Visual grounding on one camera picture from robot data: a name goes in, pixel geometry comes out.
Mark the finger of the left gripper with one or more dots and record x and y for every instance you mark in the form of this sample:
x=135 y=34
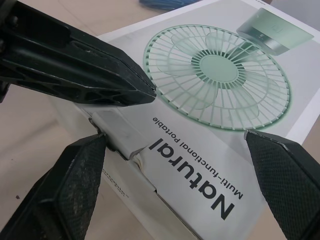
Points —
x=75 y=72
x=82 y=37

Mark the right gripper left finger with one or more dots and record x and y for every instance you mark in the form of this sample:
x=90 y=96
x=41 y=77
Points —
x=62 y=190

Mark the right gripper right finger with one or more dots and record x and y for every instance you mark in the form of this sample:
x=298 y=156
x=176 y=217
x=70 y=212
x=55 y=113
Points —
x=287 y=185

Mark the white cardboard fan box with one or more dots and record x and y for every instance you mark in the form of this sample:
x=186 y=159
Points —
x=200 y=155

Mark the blue ribbed item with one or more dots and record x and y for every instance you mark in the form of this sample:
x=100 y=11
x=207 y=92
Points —
x=160 y=2

